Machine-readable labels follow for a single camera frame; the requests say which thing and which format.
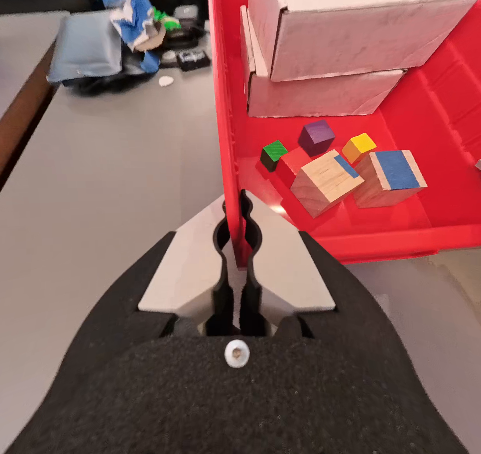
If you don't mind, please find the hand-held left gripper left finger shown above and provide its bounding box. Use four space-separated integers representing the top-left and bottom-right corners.
138 195 241 336

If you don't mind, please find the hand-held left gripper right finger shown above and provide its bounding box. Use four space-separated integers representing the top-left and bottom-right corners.
240 189 337 337

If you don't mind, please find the red plastic bin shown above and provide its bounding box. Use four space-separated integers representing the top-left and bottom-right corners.
207 0 481 271

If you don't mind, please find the white cardboard box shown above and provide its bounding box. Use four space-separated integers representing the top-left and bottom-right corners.
248 0 481 82
240 5 408 119

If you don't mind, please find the grey desk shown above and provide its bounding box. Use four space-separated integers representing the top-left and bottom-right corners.
0 11 481 454

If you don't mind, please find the blue-striped wooden block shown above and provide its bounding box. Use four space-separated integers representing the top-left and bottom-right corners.
353 150 428 209
290 149 365 218

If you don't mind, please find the red wooden cube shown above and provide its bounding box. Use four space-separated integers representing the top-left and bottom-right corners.
276 147 312 188

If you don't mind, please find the green wooden cube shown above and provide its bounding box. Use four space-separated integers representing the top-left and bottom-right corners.
260 140 289 173

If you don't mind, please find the purple wooden cube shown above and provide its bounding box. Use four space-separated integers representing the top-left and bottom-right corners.
298 120 336 158

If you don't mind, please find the yellow wooden cube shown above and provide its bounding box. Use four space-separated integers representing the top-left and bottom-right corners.
341 133 377 164

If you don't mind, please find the dark cloth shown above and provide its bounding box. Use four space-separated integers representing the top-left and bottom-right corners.
62 54 151 97

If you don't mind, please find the black device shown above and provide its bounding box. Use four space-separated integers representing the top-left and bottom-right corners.
162 5 212 72

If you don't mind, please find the grey-blue pouch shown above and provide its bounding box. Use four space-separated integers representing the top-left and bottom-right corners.
47 11 125 84

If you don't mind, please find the green small item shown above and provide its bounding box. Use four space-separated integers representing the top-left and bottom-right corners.
152 7 182 32

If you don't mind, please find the blue and white crumpled cloth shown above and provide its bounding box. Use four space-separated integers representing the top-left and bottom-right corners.
93 0 167 74

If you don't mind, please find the brown-edged grey table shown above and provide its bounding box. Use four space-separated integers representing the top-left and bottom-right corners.
0 11 71 189

